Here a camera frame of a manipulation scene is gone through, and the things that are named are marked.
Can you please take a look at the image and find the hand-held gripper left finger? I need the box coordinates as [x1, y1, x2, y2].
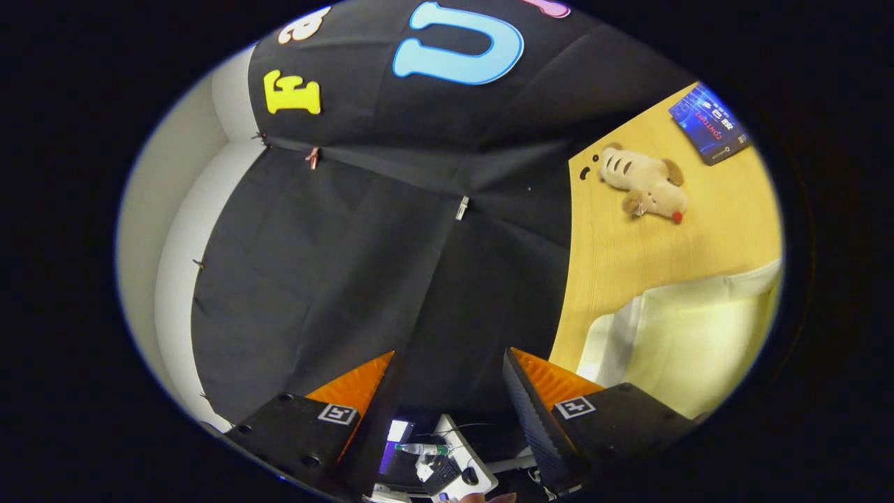
[222, 350, 406, 501]

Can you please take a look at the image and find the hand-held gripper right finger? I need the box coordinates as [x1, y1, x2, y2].
[501, 347, 708, 495]

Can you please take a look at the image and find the beige fabric storage box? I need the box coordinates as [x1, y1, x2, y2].
[576, 258, 784, 421]

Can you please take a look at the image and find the computer monitor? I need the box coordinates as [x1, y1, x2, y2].
[379, 418, 415, 484]

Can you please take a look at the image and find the white office desk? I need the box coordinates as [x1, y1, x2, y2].
[418, 414, 540, 501]

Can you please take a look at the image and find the black keyboard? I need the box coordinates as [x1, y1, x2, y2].
[422, 457, 464, 497]

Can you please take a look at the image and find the black backdrop cloth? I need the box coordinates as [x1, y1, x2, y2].
[190, 0, 699, 448]

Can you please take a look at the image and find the beige plush dog toy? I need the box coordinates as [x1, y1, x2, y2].
[578, 143, 689, 225]

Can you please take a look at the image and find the blue cover book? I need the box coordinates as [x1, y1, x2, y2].
[668, 83, 753, 167]

